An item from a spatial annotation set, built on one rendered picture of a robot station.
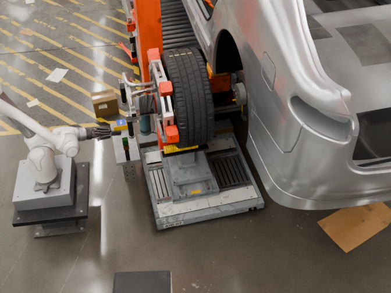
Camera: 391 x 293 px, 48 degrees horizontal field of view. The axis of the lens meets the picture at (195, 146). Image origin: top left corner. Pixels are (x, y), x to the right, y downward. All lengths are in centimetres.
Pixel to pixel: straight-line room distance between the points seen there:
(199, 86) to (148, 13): 66
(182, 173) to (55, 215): 97
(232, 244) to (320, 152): 138
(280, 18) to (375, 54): 125
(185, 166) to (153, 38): 99
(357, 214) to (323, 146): 160
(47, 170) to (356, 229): 225
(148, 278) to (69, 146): 92
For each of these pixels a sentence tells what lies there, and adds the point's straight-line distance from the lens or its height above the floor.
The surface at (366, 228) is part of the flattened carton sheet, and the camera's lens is 358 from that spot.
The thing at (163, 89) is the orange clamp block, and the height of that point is 114.
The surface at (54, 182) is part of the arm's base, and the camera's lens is 319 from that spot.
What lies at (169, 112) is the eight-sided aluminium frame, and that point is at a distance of 275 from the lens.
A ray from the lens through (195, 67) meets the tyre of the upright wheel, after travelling 278.
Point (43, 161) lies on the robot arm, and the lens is 305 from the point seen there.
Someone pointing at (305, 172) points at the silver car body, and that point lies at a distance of 224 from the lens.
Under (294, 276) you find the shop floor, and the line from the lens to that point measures 324.
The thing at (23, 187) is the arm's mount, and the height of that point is 41.
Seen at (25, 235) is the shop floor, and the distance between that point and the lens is 355.
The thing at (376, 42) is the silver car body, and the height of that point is 104.
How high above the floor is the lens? 281
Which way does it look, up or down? 46 degrees down
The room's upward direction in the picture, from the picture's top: straight up
